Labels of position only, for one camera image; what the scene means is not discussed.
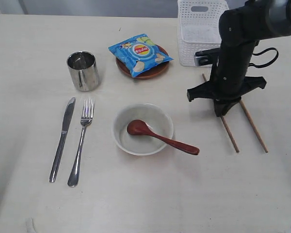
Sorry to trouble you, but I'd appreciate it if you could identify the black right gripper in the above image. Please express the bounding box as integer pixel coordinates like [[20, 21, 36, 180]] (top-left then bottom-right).
[[187, 41, 266, 117]]

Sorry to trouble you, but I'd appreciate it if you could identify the light wooden chopstick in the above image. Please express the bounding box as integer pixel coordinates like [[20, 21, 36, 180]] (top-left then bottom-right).
[[240, 100, 269, 153]]

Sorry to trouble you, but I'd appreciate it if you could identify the dark wooden chopstick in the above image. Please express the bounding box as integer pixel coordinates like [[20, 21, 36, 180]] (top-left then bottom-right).
[[202, 73, 240, 153]]

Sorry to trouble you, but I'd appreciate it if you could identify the white floral ceramic bowl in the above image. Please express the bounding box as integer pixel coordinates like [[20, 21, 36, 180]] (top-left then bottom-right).
[[112, 103, 174, 156]]

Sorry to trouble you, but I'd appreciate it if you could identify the white perforated plastic basket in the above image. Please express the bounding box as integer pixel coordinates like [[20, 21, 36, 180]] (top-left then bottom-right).
[[178, 0, 229, 67]]

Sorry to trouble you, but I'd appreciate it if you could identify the reddish brown wooden spoon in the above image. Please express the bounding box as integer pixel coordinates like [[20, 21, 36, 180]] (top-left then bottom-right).
[[127, 119, 200, 155]]

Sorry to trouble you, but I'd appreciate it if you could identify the blue Lays chips bag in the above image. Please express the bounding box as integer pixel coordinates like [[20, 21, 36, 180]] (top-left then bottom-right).
[[108, 33, 173, 78]]

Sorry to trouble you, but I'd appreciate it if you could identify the silver metal fork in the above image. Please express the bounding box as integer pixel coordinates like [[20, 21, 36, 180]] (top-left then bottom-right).
[[67, 98, 95, 187]]

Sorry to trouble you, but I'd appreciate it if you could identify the silver table knife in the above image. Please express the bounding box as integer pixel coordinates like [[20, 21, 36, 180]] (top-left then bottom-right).
[[49, 97, 76, 183]]

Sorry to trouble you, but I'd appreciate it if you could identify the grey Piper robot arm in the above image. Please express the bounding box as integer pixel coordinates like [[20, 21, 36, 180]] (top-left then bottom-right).
[[187, 0, 291, 117]]

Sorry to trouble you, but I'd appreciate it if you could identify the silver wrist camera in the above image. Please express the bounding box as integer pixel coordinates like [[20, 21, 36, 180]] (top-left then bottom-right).
[[194, 48, 220, 67]]

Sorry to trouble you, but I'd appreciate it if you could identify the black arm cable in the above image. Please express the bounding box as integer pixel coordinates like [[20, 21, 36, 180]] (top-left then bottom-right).
[[248, 47, 279, 68]]

